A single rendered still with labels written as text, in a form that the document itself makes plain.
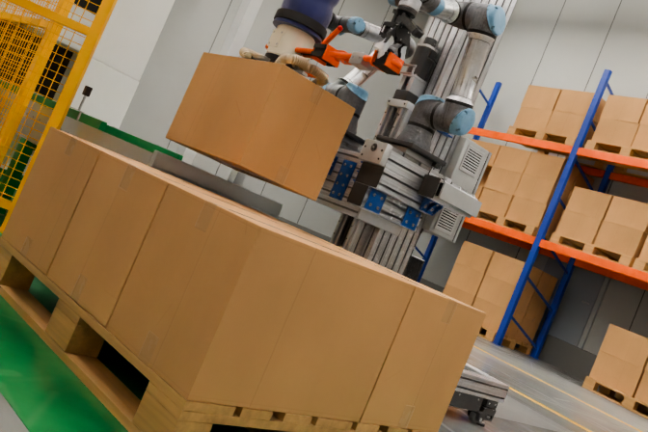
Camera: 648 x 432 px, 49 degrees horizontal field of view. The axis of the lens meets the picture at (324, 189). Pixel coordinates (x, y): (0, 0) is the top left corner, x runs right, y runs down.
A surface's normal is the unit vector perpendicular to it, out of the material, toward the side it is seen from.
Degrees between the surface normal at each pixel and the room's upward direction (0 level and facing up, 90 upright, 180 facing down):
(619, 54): 90
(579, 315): 90
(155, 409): 90
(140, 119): 90
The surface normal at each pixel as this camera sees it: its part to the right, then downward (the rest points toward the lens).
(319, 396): 0.65, 0.25
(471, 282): -0.70, -0.33
